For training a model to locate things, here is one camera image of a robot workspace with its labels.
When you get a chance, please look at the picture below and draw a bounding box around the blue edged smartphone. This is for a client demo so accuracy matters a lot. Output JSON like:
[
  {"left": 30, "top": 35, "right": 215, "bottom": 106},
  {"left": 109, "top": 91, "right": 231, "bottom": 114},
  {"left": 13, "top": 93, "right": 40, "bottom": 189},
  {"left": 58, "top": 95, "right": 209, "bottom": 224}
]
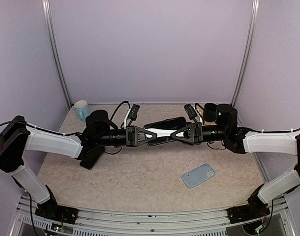
[{"left": 80, "top": 147, "right": 105, "bottom": 170}]

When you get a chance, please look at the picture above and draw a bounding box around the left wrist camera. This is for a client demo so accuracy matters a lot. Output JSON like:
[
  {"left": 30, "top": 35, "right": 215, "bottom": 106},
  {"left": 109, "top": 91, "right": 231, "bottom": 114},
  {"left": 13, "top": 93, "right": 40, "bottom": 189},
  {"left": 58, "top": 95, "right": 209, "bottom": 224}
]
[{"left": 123, "top": 104, "right": 140, "bottom": 129}]

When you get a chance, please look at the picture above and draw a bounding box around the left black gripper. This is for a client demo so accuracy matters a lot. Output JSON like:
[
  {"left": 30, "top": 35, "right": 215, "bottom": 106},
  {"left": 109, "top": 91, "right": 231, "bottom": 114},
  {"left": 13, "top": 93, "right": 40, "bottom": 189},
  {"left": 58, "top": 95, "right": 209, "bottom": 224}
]
[{"left": 95, "top": 125, "right": 157, "bottom": 147}]

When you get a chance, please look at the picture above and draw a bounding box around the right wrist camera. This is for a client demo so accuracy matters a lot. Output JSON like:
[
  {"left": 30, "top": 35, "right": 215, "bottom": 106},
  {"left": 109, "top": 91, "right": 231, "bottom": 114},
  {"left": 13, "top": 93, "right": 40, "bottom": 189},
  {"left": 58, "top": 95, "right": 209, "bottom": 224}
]
[{"left": 184, "top": 104, "right": 205, "bottom": 124}]

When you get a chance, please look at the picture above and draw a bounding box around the aluminium frame post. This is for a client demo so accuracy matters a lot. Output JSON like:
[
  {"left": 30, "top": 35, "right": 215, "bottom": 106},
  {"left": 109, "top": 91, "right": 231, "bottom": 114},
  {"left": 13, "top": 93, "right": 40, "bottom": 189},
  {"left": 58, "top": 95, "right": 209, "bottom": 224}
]
[
  {"left": 42, "top": 0, "right": 73, "bottom": 109},
  {"left": 231, "top": 0, "right": 260, "bottom": 107}
]

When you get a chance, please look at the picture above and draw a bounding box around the left aluminium frame post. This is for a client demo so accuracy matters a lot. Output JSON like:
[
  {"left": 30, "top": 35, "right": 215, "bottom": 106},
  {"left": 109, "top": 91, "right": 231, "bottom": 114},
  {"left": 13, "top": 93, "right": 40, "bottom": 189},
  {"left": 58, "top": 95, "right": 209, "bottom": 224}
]
[{"left": 42, "top": 0, "right": 73, "bottom": 109}]

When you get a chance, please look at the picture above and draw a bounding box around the silver edged smartphone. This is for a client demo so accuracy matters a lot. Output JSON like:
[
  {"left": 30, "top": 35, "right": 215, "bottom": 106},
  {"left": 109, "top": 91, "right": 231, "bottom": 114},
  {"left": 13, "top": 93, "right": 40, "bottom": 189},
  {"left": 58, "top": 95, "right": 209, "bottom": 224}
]
[{"left": 144, "top": 128, "right": 179, "bottom": 146}]

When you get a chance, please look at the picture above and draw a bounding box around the black mug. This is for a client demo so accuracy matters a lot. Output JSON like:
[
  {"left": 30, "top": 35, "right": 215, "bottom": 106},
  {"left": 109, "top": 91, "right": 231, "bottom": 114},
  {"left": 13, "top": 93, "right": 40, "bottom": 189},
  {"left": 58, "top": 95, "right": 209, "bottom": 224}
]
[{"left": 203, "top": 103, "right": 217, "bottom": 122}]

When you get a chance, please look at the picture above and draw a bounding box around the right aluminium frame post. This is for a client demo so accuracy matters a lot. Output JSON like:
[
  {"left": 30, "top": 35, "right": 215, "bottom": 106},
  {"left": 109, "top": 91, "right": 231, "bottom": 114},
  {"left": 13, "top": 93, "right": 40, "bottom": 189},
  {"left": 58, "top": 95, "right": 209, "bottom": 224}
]
[{"left": 231, "top": 0, "right": 260, "bottom": 107}]

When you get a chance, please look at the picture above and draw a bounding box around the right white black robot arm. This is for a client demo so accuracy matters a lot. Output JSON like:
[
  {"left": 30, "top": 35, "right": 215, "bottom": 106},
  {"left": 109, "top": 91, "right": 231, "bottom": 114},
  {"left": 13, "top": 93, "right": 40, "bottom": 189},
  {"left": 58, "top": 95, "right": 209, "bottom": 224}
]
[{"left": 171, "top": 104, "right": 300, "bottom": 224}]

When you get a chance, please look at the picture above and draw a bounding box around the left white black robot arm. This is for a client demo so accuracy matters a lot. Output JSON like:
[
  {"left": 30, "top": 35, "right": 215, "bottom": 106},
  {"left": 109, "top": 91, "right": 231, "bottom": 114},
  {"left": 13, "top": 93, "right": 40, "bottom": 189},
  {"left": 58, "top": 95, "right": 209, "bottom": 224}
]
[{"left": 0, "top": 110, "right": 157, "bottom": 224}]

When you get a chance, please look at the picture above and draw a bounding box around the front aluminium rail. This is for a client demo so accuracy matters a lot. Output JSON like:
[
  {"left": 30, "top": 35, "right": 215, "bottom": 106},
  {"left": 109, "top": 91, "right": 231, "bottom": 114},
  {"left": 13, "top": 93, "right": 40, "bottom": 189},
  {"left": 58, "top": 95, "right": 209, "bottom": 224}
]
[{"left": 9, "top": 195, "right": 296, "bottom": 236}]

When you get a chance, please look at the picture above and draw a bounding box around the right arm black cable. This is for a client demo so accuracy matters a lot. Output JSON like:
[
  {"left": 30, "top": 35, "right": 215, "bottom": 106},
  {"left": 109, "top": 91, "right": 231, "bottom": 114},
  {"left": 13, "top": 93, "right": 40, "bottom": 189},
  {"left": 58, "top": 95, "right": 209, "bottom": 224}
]
[{"left": 238, "top": 124, "right": 300, "bottom": 135}]

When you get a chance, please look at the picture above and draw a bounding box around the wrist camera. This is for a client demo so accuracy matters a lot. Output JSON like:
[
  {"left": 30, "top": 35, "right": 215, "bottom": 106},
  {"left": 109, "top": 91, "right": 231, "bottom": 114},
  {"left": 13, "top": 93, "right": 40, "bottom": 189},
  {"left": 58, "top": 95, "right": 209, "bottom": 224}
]
[
  {"left": 184, "top": 104, "right": 205, "bottom": 124},
  {"left": 123, "top": 104, "right": 140, "bottom": 129}
]

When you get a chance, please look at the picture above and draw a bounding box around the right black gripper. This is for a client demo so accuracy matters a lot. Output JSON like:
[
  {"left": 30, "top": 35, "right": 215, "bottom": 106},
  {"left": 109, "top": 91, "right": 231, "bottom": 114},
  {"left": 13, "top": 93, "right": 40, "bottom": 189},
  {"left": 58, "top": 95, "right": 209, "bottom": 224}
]
[{"left": 172, "top": 121, "right": 228, "bottom": 146}]

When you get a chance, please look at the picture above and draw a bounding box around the light blue phone case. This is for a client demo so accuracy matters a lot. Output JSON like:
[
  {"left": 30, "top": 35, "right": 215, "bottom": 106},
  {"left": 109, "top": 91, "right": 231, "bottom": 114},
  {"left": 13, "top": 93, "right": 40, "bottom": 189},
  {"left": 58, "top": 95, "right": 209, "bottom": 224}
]
[{"left": 181, "top": 163, "right": 216, "bottom": 189}]

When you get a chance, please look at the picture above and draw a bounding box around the light blue mug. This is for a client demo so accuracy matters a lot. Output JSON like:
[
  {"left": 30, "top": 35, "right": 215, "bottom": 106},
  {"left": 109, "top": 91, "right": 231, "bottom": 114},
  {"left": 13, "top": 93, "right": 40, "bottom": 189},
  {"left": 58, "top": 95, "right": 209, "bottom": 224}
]
[{"left": 74, "top": 100, "right": 90, "bottom": 122}]

